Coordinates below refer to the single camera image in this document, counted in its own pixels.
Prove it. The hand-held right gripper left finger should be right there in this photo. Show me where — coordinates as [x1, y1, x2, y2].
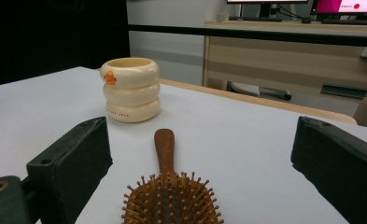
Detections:
[26, 116, 114, 224]

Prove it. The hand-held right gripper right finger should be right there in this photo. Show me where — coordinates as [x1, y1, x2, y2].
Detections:
[290, 116, 367, 224]

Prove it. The cream ringed cup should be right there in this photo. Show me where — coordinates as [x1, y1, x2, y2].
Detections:
[99, 57, 162, 123]

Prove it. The brown wooden hairbrush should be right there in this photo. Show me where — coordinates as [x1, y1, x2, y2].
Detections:
[120, 128, 225, 224]

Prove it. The dark green desk tray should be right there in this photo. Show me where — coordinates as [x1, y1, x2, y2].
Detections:
[319, 82, 367, 100]

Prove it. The white table mat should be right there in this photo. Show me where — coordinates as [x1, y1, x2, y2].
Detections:
[0, 65, 367, 224]

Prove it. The grey and black device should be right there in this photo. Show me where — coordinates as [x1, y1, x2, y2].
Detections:
[226, 80, 293, 102]

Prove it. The light wooden desk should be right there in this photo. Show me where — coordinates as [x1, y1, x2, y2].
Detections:
[203, 20, 367, 129]

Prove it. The black curtain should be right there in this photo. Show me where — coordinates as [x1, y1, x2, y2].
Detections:
[0, 0, 131, 89]

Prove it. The black keyboard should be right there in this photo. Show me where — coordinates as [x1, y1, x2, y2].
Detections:
[320, 19, 367, 26]
[228, 16, 284, 22]

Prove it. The monitor with pink screen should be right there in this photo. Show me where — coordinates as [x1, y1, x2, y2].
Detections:
[310, 0, 367, 17]

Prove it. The black monitor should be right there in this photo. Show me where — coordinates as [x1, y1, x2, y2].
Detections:
[226, 0, 310, 20]

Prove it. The black frame bar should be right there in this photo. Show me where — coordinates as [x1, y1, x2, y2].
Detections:
[128, 23, 367, 49]

